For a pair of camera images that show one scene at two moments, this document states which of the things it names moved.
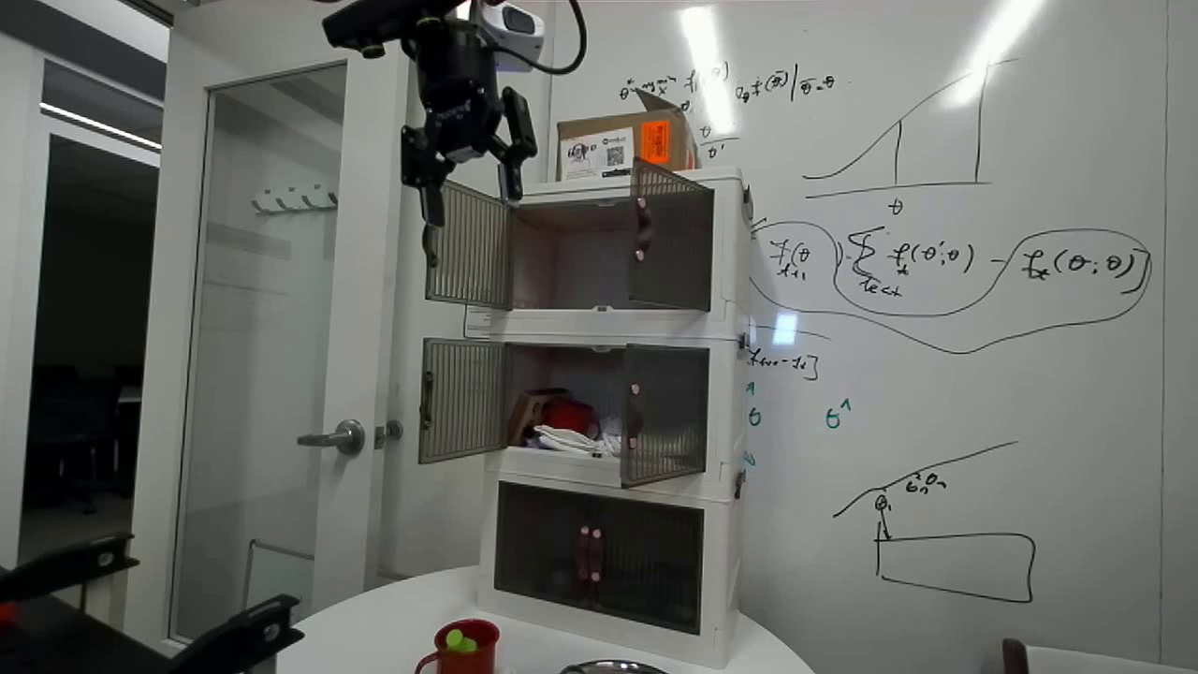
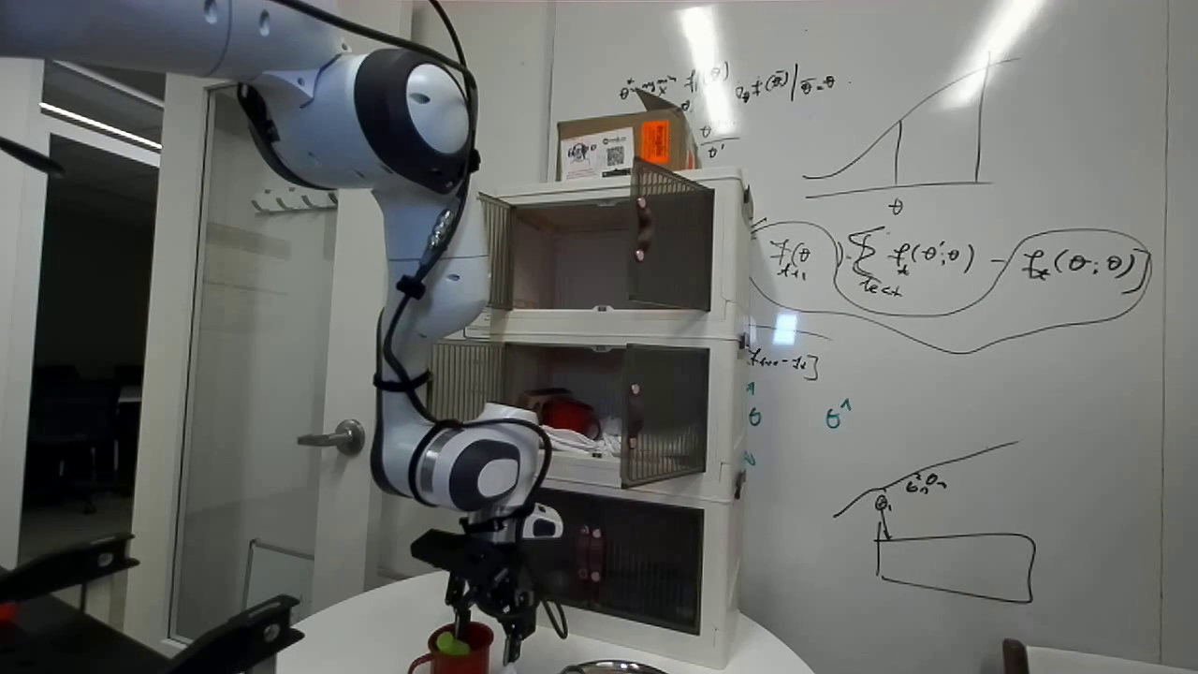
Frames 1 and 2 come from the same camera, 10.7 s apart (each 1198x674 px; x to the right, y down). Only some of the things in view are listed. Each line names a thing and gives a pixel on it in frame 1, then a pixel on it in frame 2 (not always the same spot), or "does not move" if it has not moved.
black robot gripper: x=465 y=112 -> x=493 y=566
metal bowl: x=616 y=667 does not move
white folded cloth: x=571 y=439 does not move
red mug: x=461 y=644 does not move
